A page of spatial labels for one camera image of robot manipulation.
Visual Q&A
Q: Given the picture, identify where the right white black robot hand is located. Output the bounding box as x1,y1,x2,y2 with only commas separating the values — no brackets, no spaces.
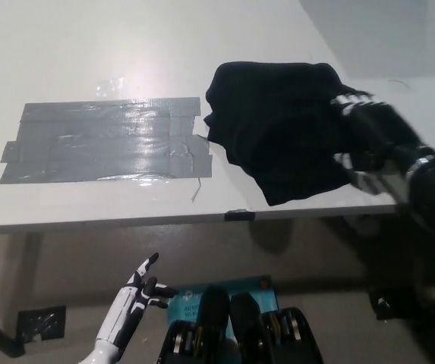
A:
329,89,435,196

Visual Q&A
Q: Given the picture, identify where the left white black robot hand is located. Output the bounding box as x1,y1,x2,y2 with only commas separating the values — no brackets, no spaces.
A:
94,253,179,345

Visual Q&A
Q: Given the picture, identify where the black t-shirt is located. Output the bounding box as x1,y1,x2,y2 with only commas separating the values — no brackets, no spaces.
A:
203,60,359,208

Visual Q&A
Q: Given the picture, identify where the left black ribbed robot body block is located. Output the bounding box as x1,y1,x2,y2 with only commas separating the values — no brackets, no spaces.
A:
157,285,231,364

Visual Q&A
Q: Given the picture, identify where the teal cardboard box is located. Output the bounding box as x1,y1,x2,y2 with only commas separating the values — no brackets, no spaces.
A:
165,274,279,342

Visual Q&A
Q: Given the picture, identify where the black tape patch on floor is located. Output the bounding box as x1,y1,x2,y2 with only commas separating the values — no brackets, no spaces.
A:
16,305,68,343

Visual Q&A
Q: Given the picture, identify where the grey table leg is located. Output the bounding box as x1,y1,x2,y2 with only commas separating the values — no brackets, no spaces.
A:
11,232,44,309

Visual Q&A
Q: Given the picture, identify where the black tape strip on table edge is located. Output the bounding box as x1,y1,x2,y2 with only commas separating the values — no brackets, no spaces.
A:
225,209,257,223

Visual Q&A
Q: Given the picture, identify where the clear crumpled tape piece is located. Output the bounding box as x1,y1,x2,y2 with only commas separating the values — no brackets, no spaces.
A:
96,77,125,96

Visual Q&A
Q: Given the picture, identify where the large grey duct tape patch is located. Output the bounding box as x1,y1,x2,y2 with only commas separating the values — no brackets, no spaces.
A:
0,97,213,187

